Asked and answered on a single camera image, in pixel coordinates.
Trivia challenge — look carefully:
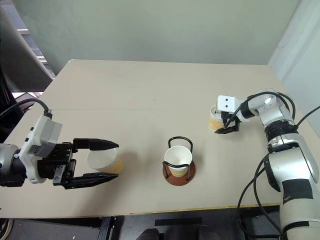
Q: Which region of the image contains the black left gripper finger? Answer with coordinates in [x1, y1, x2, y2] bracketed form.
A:
[72, 137, 120, 152]
[62, 172, 120, 190]

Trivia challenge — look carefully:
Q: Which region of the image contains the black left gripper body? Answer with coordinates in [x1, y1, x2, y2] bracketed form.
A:
[37, 140, 77, 189]

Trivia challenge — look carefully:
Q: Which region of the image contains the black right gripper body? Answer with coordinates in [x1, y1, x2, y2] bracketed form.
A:
[220, 111, 241, 132]

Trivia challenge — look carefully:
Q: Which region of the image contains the white and tan paper cup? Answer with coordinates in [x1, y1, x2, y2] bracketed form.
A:
[86, 147, 124, 174]
[208, 104, 228, 133]
[163, 145, 193, 178]

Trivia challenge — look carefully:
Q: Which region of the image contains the dark rounded shape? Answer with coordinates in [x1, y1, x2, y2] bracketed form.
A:
[135, 227, 166, 240]

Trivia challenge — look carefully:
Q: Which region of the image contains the white curved rim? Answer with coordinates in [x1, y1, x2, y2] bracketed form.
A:
[0, 218, 15, 240]

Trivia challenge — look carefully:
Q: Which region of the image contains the black flat bar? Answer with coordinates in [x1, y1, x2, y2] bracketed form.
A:
[154, 217, 203, 228]

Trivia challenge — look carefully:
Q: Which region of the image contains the white partition panel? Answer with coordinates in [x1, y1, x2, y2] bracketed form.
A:
[267, 0, 320, 140]

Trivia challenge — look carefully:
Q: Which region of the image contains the grey slanted panel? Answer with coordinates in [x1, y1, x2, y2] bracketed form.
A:
[0, 4, 55, 93]

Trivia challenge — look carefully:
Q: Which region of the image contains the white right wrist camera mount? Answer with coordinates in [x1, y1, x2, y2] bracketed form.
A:
[215, 95, 245, 118]

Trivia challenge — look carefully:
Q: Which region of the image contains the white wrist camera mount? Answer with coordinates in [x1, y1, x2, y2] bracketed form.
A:
[215, 95, 245, 118]
[13, 115, 63, 185]

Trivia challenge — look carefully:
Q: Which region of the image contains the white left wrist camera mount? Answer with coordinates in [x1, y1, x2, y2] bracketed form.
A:
[13, 115, 63, 185]

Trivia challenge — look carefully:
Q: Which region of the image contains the black table leg frame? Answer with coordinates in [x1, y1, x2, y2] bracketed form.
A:
[98, 216, 127, 240]

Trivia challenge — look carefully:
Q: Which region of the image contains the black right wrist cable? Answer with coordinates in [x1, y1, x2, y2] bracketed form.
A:
[223, 91, 297, 130]

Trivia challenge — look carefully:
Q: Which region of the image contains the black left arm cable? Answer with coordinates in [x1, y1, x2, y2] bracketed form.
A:
[0, 98, 53, 120]

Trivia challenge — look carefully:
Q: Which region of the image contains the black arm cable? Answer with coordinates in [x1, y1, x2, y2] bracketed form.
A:
[236, 105, 320, 237]
[0, 98, 53, 120]

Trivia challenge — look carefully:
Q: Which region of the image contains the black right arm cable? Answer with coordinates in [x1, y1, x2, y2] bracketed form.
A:
[236, 105, 320, 237]

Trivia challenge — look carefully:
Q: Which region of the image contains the black wire cup holder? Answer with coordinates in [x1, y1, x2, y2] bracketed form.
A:
[161, 136, 197, 187]

